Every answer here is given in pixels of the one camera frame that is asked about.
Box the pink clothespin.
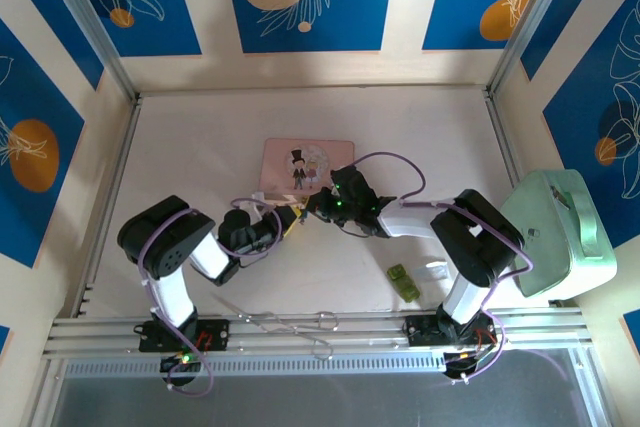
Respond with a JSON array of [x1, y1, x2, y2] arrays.
[[251, 190, 306, 228]]

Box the pink card with couple picture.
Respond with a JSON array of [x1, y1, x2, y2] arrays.
[[258, 137, 357, 195]]

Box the metal forceps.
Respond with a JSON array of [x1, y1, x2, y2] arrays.
[[269, 314, 337, 361]]

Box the left circuit board green light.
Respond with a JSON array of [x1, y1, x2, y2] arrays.
[[159, 352, 202, 374]]

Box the right circuit board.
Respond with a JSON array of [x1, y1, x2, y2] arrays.
[[442, 349, 495, 379]]

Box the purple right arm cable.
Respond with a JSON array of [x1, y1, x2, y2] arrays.
[[348, 152, 534, 384]]

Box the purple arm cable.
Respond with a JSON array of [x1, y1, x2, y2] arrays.
[[138, 194, 282, 396], [348, 152, 534, 384]]

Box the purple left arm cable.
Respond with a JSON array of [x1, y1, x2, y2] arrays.
[[138, 194, 282, 396]]

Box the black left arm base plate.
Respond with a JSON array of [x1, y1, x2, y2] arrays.
[[133, 317, 232, 354]]

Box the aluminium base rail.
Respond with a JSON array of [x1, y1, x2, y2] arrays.
[[41, 313, 592, 362]]

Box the aluminium side rail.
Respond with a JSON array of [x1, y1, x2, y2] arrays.
[[73, 95, 145, 319], [483, 90, 532, 189]]

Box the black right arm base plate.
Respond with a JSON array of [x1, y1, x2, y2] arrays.
[[405, 313, 507, 349]]

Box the slotted grey cable duct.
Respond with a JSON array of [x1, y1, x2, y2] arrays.
[[63, 352, 577, 379]]

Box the mint green case with handle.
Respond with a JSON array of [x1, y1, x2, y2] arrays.
[[499, 168, 618, 299]]

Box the aluminium frame post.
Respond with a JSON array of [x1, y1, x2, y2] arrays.
[[36, 0, 142, 104], [486, 0, 584, 98]]

